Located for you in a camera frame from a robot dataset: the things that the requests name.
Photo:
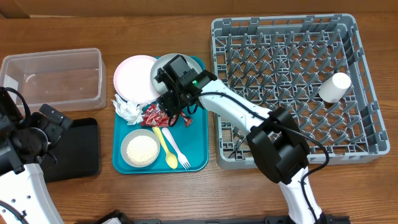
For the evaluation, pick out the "teal plastic tray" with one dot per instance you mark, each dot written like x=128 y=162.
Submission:
x=193 y=141

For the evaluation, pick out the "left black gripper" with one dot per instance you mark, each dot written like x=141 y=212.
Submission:
x=55 y=129

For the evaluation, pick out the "white plastic fork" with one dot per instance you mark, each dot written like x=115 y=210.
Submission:
x=180 y=156

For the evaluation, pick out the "pink plate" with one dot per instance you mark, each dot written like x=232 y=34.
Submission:
x=132 y=79

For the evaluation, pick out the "grey bowl with rice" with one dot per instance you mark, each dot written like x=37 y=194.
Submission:
x=140 y=148

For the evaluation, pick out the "white tissue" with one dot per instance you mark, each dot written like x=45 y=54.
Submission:
x=130 y=111

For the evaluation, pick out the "grey dishwasher rack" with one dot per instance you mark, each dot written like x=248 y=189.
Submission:
x=282 y=61

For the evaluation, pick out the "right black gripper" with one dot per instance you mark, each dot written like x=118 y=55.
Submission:
x=167 y=104

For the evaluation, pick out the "grey plate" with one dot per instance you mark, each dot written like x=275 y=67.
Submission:
x=193 y=62

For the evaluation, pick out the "white cup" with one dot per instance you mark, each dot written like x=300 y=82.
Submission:
x=333 y=89

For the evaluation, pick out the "black plastic tray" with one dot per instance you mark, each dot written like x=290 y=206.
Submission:
x=77 y=154

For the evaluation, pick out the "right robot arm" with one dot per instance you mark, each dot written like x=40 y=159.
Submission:
x=278 y=147

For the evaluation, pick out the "small red candy wrapper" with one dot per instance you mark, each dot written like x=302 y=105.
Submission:
x=187 y=120

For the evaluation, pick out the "clear plastic bin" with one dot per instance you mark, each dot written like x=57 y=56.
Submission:
x=67 y=80

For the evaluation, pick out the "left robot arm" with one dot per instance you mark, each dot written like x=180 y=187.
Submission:
x=24 y=194

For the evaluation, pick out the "yellow plastic spoon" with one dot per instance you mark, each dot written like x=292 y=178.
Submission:
x=170 y=158

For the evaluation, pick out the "red snack wrapper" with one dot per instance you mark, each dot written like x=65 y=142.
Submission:
x=155 y=117

